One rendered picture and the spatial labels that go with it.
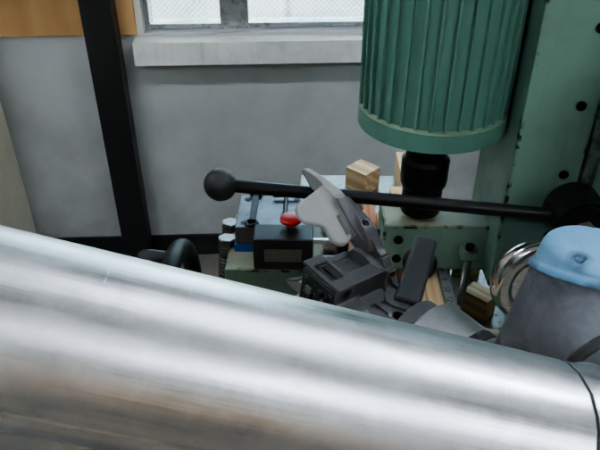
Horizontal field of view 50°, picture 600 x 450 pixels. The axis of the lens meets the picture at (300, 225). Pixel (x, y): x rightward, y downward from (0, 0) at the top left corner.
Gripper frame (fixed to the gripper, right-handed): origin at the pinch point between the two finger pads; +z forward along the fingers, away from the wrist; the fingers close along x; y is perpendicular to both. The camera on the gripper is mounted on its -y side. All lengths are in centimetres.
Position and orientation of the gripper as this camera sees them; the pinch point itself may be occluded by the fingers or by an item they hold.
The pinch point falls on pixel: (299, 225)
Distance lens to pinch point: 72.6
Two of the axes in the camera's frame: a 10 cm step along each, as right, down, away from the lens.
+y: -7.7, 2.8, -5.7
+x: -1.2, 8.2, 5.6
